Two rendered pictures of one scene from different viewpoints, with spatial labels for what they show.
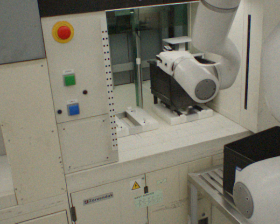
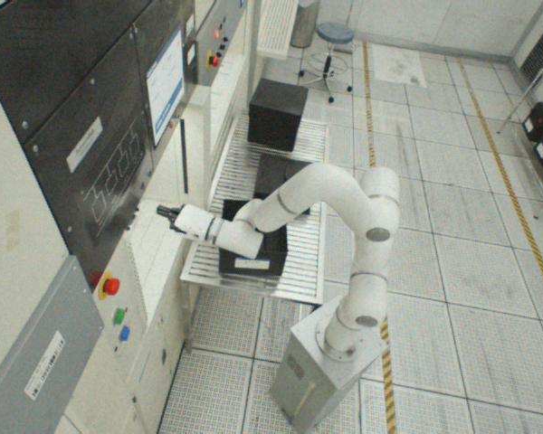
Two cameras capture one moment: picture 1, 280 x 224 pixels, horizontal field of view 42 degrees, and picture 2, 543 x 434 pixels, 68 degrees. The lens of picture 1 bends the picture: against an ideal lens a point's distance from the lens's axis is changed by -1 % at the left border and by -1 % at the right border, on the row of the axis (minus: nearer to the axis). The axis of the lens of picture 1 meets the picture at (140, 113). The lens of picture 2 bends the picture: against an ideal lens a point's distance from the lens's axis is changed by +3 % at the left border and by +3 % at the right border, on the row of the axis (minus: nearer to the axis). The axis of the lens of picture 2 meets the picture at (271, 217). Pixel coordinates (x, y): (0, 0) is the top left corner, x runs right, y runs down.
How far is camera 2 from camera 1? 106 cm
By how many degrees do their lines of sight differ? 61
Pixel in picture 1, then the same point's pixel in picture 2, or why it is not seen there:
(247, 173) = (367, 309)
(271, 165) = (374, 297)
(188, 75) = (244, 244)
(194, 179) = (192, 280)
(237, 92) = (172, 182)
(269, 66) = (376, 257)
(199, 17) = (281, 219)
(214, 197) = (223, 285)
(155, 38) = not seen: outside the picture
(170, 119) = not seen: hidden behind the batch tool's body
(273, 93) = (376, 267)
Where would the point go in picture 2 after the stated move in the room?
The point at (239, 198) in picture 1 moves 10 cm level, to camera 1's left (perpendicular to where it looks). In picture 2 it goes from (366, 323) to (355, 351)
